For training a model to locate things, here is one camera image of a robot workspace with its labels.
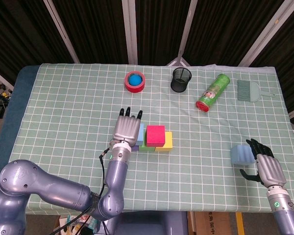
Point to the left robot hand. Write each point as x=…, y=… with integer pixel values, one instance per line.
x=126, y=129

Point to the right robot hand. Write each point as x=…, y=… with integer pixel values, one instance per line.
x=269, y=171

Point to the light blue foam cube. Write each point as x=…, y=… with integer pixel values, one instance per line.
x=241, y=155
x=140, y=134

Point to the purple foam cube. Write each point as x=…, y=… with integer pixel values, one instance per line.
x=135, y=147

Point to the green foam cube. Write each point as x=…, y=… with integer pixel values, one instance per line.
x=143, y=148

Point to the pink foam cube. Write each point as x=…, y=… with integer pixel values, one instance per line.
x=155, y=135

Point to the yellow foam cube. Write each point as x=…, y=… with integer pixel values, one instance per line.
x=168, y=143

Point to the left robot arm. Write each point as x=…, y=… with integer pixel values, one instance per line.
x=51, y=191

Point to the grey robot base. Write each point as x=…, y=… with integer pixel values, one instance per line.
x=149, y=222

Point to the red tape roll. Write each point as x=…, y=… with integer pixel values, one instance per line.
x=134, y=89

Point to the blue ball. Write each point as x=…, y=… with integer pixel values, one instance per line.
x=134, y=80

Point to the green checkered tablecloth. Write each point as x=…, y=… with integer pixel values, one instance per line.
x=63, y=134

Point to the black mesh pen holder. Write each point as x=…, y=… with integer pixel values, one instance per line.
x=180, y=85

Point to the brown cardboard box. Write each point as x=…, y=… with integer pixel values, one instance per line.
x=210, y=224

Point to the green chips can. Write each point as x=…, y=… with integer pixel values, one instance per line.
x=214, y=91

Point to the colourful printed bag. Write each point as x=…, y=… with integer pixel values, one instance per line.
x=68, y=226

